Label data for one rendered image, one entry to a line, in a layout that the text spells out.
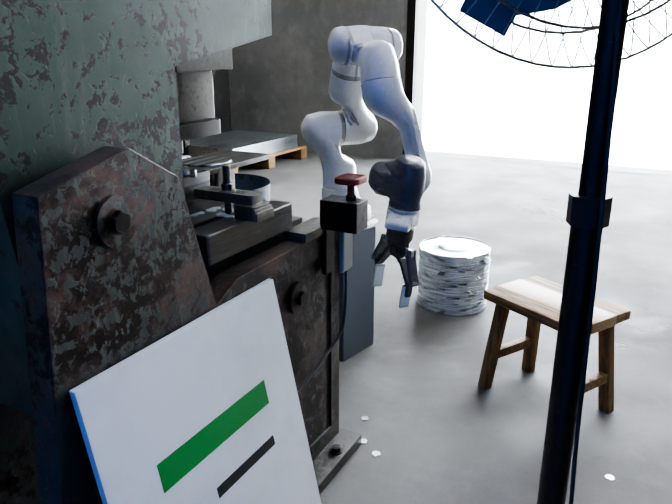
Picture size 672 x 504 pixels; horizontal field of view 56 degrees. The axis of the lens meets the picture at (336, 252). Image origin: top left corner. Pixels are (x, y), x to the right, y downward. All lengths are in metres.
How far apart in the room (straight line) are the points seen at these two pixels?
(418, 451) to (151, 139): 1.11
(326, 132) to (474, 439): 1.01
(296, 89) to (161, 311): 5.63
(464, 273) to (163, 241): 1.69
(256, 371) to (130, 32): 0.64
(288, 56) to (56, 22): 5.71
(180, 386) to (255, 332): 0.22
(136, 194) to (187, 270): 0.18
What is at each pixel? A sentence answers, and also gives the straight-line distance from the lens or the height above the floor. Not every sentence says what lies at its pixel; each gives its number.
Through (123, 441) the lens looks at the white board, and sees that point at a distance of 1.03.
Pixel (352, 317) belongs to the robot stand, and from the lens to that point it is 2.18.
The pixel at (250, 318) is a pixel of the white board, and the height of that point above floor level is 0.54.
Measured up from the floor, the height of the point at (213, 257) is 0.66.
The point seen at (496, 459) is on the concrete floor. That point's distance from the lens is 1.81.
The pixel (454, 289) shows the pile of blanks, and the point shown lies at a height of 0.12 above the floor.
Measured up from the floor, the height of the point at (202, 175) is 0.77.
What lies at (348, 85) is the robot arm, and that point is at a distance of 1.97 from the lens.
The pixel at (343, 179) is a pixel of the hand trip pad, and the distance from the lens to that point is 1.41.
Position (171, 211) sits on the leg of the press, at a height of 0.79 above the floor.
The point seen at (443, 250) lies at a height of 0.24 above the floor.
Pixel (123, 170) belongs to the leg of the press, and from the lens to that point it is 0.97.
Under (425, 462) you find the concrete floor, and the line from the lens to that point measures 1.77.
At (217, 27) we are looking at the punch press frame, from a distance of 1.24.
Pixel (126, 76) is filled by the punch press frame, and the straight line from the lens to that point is 1.07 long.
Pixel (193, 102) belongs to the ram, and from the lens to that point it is 1.37.
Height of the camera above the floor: 1.04
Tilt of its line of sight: 18 degrees down
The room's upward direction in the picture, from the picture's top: straight up
